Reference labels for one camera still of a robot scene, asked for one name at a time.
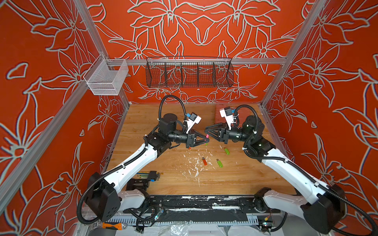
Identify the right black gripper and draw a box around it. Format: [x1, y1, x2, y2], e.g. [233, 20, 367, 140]
[208, 122, 256, 145]

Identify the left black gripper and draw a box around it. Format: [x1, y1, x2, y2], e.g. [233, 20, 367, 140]
[168, 128, 209, 150]

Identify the red usb drive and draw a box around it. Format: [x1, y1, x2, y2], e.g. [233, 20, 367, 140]
[202, 157, 208, 166]

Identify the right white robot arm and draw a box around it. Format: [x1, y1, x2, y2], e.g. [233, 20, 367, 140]
[205, 105, 378, 236]

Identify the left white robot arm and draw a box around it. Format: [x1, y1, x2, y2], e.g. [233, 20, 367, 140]
[76, 95, 209, 225]

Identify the green usb drive front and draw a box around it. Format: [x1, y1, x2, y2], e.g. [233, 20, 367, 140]
[216, 159, 223, 168]

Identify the red plastic tool case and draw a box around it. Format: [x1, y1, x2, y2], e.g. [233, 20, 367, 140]
[215, 104, 254, 129]

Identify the hex key set holder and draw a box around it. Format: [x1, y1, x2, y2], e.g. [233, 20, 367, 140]
[136, 171, 160, 182]

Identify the black bit holder block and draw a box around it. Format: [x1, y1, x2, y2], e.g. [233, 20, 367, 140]
[126, 179, 150, 191]

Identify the clear plastic bin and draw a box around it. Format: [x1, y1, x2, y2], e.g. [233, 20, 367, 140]
[83, 54, 129, 96]

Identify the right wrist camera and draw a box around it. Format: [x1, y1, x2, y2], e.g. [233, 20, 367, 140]
[220, 107, 235, 125]

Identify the black wire basket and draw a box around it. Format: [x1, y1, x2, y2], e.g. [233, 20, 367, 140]
[145, 56, 235, 89]

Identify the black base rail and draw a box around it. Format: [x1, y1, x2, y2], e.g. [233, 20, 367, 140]
[133, 195, 283, 226]

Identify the orange handled wrench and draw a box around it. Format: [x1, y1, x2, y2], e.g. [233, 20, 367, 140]
[89, 222, 128, 231]

